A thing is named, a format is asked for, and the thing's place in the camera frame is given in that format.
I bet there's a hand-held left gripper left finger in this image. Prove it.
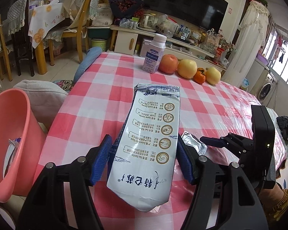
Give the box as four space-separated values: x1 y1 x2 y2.
19 134 113 230

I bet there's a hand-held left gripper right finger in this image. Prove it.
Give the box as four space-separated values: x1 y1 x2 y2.
176 135 266 230

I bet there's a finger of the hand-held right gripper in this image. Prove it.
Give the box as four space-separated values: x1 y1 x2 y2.
200 132 253 159

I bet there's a silver foil wrapper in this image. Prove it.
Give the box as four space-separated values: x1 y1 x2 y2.
181 131 208 156

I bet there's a pink plastic bin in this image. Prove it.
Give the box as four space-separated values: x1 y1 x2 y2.
0 88 47 203

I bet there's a person's right forearm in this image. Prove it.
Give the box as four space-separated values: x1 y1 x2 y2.
258 182 288 224

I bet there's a dark cloth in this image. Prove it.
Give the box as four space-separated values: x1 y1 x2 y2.
276 115 288 140

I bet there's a white washing machine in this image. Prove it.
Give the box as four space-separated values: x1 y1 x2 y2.
256 71 277 101

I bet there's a pink checked tablecloth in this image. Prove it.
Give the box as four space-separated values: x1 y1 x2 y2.
37 51 288 230

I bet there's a yellow apple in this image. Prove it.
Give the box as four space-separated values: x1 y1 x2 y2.
205 67 222 85
177 59 198 79

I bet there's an orange persimmon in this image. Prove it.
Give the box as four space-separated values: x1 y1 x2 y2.
193 67 207 84

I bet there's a grey cushion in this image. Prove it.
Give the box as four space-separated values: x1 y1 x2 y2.
13 80 69 130

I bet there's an owl pattern cushion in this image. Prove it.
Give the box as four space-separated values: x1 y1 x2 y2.
53 79 74 92

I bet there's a red packet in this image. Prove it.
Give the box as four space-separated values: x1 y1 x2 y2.
215 47 228 63

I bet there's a red apple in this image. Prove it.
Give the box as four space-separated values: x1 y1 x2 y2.
158 54 179 74

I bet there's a white lace appliance cover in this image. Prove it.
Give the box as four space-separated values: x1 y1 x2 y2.
221 0 271 88

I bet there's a blue cloth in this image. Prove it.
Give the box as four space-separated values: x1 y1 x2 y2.
73 47 103 83

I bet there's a printed paper bag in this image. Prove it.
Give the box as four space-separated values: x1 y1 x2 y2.
200 29 220 54

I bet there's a white plastic bottle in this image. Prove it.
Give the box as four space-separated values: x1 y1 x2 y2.
142 34 167 74

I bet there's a green waste bin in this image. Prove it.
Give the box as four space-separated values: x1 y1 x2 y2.
91 38 108 52

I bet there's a lilac tin box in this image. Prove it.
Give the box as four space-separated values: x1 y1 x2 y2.
139 38 156 57

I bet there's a white television cabinet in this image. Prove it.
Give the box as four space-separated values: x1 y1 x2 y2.
110 24 227 60

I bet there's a clear plastic bag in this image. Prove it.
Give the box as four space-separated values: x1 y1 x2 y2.
155 14 179 35

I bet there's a dark wooden chair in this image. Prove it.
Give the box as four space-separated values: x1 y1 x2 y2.
8 0 35 77

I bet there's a white printed sack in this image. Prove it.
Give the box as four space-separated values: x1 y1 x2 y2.
91 3 113 27

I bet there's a white electric kettle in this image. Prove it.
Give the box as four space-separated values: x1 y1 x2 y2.
137 13 157 31

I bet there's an orange print tablecloth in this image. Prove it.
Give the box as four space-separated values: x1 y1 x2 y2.
28 1 70 49

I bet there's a black television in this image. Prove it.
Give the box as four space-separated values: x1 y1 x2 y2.
143 0 229 33

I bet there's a cream tote bag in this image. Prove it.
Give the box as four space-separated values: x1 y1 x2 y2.
62 0 89 31

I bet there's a grey lace chair cover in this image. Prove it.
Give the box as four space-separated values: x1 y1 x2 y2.
88 0 101 21

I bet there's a dark blue wrapped bouquet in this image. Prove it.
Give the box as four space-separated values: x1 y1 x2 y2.
108 0 144 20

